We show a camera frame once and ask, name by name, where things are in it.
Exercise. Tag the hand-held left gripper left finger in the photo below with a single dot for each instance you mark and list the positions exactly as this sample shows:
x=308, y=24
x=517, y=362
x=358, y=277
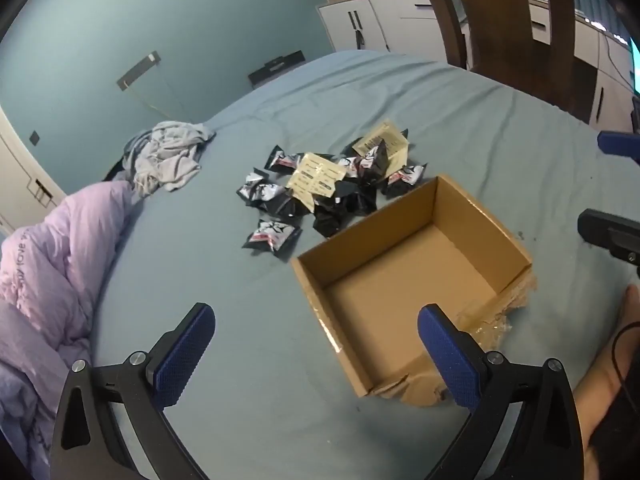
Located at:
x=182, y=360

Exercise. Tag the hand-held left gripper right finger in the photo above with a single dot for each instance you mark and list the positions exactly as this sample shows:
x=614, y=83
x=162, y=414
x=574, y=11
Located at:
x=450, y=360

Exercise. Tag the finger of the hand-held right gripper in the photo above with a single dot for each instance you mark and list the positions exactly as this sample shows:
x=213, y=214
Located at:
x=610, y=232
x=620, y=144

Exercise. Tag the cardboard box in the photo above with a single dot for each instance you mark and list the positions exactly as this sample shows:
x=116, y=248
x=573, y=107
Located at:
x=400, y=280

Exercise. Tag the pile of black packets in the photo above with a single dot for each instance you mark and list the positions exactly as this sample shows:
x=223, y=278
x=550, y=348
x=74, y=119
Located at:
x=345, y=205

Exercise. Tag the beige packet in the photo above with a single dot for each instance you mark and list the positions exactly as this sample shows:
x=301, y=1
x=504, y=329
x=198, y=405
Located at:
x=315, y=175
x=385, y=142

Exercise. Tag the lilac quilt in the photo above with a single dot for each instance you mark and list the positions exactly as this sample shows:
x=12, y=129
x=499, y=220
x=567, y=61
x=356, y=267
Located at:
x=50, y=270

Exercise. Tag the dark wooden chair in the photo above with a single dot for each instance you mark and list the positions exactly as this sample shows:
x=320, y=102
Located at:
x=500, y=25

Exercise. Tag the grey crumpled clothes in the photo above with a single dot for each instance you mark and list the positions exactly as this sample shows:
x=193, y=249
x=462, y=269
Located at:
x=170, y=160

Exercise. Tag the white door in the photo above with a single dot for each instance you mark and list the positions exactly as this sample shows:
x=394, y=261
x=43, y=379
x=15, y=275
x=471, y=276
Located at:
x=20, y=180

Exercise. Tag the white cabinet unit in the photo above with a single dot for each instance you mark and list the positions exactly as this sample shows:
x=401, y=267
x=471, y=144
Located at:
x=395, y=25

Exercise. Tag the black box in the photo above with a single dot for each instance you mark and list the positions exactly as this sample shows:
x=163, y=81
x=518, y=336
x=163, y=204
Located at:
x=275, y=70

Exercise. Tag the dark wall switch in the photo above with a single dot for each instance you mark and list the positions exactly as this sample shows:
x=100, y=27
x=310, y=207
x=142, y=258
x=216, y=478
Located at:
x=35, y=138

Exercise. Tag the grey wall bracket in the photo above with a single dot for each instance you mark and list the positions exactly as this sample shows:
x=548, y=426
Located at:
x=139, y=70

